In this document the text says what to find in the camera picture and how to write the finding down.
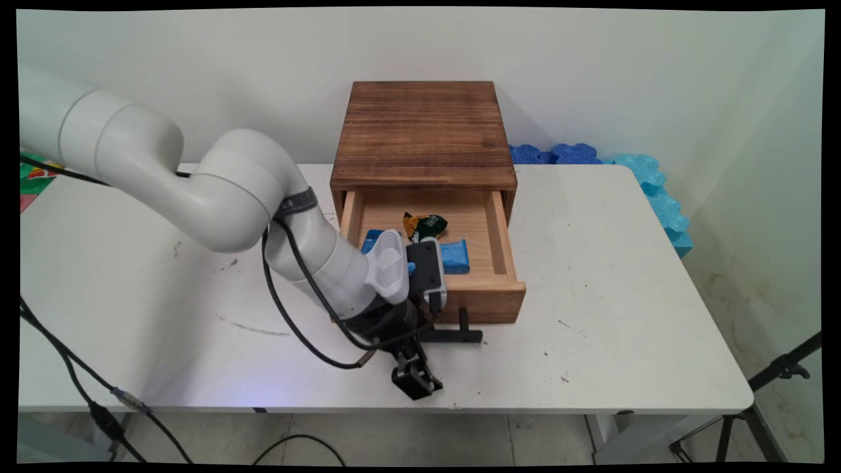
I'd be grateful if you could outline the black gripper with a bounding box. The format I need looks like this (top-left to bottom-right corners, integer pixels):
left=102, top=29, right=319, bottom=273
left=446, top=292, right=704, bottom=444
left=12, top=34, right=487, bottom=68
left=342, top=298, right=445, bottom=402

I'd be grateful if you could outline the wooden drawer with black handle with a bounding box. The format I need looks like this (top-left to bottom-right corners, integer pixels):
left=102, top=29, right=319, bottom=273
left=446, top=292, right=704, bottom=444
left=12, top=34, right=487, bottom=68
left=338, top=189, right=527, bottom=344

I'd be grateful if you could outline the blue snack packet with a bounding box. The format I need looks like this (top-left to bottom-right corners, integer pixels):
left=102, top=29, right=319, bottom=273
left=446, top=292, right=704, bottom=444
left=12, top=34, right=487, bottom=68
left=438, top=238, right=472, bottom=276
left=360, top=229, right=390, bottom=256

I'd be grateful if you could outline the green yellow snack packet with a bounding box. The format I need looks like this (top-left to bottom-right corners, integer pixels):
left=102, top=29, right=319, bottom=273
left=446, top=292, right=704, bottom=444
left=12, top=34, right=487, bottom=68
left=402, top=212, right=449, bottom=244

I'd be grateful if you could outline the white table leg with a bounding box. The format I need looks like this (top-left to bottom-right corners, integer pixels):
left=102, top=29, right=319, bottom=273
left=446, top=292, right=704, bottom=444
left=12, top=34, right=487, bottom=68
left=583, top=413, right=725, bottom=464

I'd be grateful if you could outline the dark wooden drawer cabinet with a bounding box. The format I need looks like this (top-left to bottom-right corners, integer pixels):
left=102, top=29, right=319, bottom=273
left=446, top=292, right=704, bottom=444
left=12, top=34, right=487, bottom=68
left=329, top=81, right=518, bottom=229

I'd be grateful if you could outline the dark blue foam mat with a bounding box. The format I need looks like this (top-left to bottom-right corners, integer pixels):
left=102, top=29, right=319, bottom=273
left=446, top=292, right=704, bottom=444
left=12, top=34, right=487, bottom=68
left=509, top=144, right=557, bottom=165
left=551, top=143, right=602, bottom=165

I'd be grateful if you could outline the light blue foam mat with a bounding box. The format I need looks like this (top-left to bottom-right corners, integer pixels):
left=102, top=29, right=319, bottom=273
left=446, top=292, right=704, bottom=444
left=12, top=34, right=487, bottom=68
left=601, top=154, right=694, bottom=259

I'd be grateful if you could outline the black tripod stand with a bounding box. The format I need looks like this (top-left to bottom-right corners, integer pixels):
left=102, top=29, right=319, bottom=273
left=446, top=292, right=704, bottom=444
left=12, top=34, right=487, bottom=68
left=669, top=331, right=823, bottom=464

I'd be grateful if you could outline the green plastic bag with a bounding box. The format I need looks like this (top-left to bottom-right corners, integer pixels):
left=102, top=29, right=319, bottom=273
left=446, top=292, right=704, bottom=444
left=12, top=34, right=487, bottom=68
left=20, top=152, right=60, bottom=195

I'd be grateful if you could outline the black grey wrist camera box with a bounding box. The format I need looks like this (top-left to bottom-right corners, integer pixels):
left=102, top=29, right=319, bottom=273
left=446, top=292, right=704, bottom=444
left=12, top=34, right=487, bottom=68
left=405, top=237, right=449, bottom=311

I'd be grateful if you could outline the white ribbed camera mount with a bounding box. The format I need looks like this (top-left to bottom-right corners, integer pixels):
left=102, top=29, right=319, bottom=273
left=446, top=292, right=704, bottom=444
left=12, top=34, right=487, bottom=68
left=364, top=229, right=412, bottom=306

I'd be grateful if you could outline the black looped floor cable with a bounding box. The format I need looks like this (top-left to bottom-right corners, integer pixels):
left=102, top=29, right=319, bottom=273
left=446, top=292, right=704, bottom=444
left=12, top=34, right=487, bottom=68
left=252, top=434, right=347, bottom=466

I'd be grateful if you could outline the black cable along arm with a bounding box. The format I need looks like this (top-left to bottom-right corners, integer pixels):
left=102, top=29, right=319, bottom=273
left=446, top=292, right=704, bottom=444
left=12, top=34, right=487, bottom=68
left=261, top=187, right=438, bottom=371

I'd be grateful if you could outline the black cable with taped connector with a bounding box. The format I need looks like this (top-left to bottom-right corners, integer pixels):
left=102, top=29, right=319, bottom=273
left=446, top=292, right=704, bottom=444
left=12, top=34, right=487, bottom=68
left=20, top=296, right=195, bottom=464

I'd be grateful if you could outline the black arm base cable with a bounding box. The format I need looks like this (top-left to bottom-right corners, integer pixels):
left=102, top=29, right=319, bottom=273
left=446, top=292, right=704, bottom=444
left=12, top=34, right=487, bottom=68
left=20, top=154, right=193, bottom=189

